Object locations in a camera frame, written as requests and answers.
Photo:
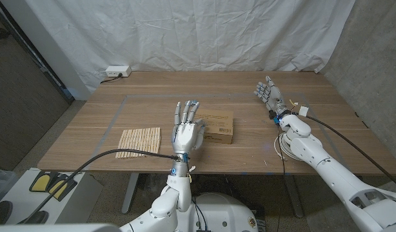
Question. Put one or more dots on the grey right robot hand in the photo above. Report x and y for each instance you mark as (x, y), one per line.
(273, 96)

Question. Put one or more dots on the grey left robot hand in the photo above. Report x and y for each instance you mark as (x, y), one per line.
(185, 135)

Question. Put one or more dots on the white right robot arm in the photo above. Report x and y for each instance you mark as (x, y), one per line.
(330, 170)

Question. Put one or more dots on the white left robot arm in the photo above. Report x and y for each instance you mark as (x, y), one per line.
(177, 190)

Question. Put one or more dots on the cardboard packing box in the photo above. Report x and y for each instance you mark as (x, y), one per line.
(220, 125)

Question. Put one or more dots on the wooden slat mat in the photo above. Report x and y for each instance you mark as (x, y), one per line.
(140, 140)

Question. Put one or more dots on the grey table leg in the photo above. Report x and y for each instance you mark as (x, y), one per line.
(294, 196)
(130, 193)

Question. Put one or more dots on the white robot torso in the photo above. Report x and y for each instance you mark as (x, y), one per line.
(227, 212)

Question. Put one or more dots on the white power strip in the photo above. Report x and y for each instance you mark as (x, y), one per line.
(118, 71)

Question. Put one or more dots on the white backdrop cloth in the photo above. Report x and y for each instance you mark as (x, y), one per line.
(191, 32)

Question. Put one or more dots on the white floor platform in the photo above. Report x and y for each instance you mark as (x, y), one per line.
(82, 206)

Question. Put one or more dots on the yellow black foot pedal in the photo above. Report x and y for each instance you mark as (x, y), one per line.
(61, 190)
(40, 182)

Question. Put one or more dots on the clear plastic bin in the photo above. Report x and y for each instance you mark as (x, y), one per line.
(1, 183)

